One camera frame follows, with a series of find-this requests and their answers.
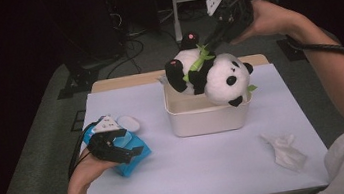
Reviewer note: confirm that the black stand base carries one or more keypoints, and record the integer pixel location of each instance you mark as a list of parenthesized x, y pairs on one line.
[(79, 82), (292, 52)]

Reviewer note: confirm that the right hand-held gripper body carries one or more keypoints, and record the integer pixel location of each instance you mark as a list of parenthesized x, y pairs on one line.
[(237, 18)]

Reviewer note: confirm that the person's left hand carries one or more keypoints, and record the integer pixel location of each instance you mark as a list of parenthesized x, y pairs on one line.
[(89, 171)]

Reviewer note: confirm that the panda plush toy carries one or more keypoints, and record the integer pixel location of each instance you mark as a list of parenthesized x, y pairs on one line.
[(220, 73)]

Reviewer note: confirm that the white wet wipe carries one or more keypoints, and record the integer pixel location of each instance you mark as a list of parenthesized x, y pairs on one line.
[(286, 154)]

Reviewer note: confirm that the person's right hand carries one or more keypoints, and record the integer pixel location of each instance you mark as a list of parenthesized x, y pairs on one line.
[(274, 18)]

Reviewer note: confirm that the white storage box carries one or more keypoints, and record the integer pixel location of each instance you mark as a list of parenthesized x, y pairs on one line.
[(203, 119)]

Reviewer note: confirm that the white table board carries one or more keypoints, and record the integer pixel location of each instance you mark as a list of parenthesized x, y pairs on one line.
[(202, 167)]

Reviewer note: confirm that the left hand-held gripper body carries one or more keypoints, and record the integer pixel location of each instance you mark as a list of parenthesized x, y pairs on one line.
[(104, 146)]

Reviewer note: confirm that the blue wet wipes pack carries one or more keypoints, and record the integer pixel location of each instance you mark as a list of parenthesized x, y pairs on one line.
[(135, 162)]

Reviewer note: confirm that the black floor grate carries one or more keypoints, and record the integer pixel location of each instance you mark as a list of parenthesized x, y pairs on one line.
[(79, 121)]

